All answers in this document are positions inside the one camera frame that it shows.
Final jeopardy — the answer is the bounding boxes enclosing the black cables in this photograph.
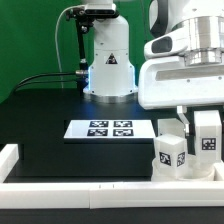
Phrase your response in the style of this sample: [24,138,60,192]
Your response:
[12,71,88,94]

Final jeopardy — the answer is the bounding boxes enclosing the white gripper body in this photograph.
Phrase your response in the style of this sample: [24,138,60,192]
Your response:
[138,29,224,110]

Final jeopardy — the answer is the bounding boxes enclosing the grey camera cable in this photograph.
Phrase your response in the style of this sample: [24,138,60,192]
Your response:
[54,4,81,90]

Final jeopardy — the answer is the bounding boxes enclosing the white round stool seat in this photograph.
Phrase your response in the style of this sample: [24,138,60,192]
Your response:
[151,155,215,182]

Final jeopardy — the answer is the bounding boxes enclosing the white marker sheet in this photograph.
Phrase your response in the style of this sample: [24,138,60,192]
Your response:
[64,120,155,143]

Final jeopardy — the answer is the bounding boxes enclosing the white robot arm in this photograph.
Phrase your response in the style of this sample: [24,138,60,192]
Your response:
[83,0,224,109]

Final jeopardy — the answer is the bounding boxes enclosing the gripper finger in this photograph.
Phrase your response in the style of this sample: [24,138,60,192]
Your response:
[177,106,190,136]

